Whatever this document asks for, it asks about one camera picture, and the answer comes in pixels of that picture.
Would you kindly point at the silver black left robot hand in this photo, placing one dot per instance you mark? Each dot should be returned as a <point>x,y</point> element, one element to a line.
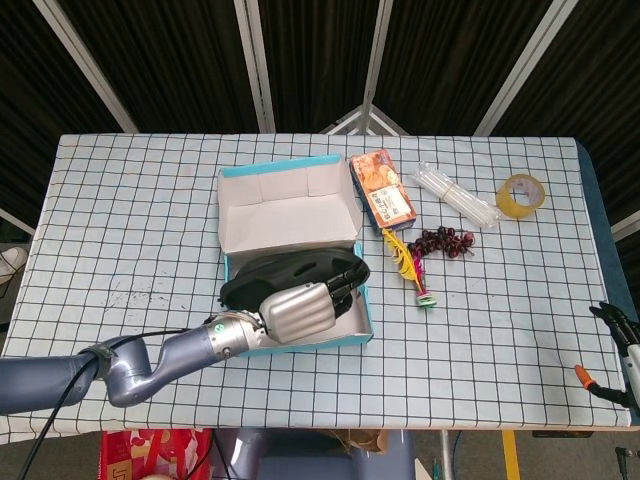
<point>297,315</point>

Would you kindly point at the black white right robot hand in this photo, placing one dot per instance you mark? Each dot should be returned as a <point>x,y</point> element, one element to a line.
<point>631,360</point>

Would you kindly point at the light blue cardboard shoe box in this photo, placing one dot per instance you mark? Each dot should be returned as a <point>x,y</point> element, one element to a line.
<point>285,215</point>

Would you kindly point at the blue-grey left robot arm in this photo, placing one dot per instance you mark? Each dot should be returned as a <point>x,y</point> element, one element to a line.
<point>150,370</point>

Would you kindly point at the orange blue snack box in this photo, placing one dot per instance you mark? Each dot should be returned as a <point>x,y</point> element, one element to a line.
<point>382,195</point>

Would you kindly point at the red patterned bag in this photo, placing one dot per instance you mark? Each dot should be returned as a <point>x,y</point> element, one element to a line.
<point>150,450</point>

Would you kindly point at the black plug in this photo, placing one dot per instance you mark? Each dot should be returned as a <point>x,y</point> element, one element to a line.
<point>627,456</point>

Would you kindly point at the colourful feather shuttlecock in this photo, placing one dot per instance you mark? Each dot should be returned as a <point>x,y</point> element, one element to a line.
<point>412,270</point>

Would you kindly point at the brown paper bag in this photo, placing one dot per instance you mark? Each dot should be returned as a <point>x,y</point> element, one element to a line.
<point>360,440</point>

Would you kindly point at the blue-grey robot torso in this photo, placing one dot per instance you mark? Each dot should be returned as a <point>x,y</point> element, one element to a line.
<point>300,465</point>

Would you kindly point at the dark red artificial grape bunch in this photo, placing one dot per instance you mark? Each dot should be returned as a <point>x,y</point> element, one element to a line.
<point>442,242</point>

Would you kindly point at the white checkered tablecloth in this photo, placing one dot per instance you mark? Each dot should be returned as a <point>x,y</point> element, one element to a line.
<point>150,200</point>

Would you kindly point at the bundle of clear plastic tubes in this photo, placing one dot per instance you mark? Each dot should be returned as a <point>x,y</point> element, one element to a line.
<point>457,197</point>

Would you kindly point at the white partition base foot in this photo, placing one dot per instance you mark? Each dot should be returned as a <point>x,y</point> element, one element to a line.
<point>345,119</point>

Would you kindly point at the yellow adhesive tape roll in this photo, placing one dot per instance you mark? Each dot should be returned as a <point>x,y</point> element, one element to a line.
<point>505,202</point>

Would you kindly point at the grey metal table leg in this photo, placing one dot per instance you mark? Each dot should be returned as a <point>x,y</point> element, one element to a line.
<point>446,455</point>

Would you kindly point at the white partition frame rail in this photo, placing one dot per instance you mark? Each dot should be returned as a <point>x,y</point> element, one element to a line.
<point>17,222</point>
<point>627,225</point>

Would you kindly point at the white partition frame post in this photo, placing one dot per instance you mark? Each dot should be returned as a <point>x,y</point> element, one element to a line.
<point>520,65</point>
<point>256,65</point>
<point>87,65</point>
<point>379,50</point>

